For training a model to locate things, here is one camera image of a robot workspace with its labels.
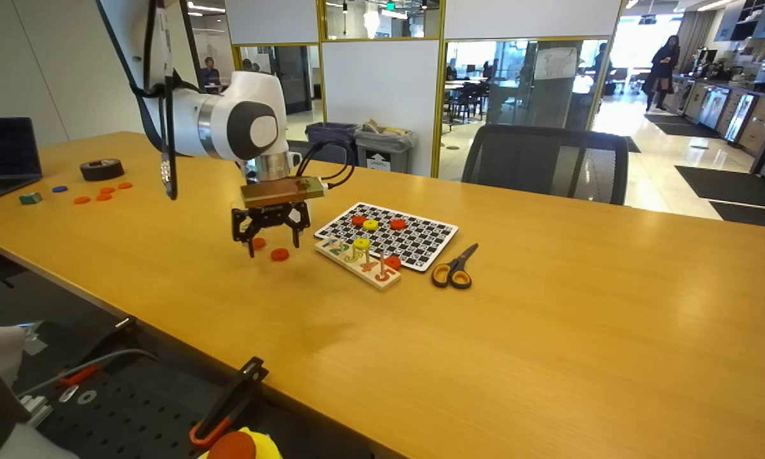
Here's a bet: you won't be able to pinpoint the yellow emergency stop button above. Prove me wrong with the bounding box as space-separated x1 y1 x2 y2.
200 430 284 459

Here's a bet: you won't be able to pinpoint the orange handled scissors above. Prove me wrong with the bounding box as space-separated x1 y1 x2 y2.
431 246 478 292

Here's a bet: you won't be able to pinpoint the black orange clamp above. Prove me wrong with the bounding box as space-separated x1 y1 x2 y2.
189 358 269 451

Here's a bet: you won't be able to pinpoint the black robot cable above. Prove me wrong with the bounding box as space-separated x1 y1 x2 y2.
94 0 200 204

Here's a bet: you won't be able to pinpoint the yellow disc with hole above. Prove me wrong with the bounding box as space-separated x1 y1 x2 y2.
362 221 380 233

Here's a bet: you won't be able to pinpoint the orange flat chips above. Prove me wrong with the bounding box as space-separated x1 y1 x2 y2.
72 182 134 204

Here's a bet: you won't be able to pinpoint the walking person in black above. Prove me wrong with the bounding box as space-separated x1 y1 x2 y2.
646 36 681 111

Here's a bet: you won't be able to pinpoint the green flat chip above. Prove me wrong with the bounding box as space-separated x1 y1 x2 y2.
19 195 44 208

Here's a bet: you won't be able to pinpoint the orange disc on sheet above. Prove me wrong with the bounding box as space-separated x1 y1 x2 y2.
391 217 408 233

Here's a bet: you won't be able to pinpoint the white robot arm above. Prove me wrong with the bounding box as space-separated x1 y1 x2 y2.
94 0 308 251

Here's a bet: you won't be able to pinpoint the black tape roll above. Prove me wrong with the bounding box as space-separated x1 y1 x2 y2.
79 159 125 182

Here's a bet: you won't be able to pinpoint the black office chair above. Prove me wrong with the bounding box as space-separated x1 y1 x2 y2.
461 126 631 208

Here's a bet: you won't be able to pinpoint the black laptop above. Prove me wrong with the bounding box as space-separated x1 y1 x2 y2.
0 117 41 185

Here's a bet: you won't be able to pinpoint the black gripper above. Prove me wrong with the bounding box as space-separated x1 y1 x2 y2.
233 203 312 259

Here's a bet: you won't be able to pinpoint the wooden number puzzle board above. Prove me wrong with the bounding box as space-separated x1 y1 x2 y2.
316 241 401 288

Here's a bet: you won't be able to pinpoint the checkerboard marker sheet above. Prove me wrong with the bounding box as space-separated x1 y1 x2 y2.
313 203 460 273

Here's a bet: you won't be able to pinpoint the orange disc by puzzle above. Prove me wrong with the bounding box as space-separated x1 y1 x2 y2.
382 255 404 270

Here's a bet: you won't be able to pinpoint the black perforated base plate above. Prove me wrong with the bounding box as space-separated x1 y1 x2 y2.
19 325 389 459

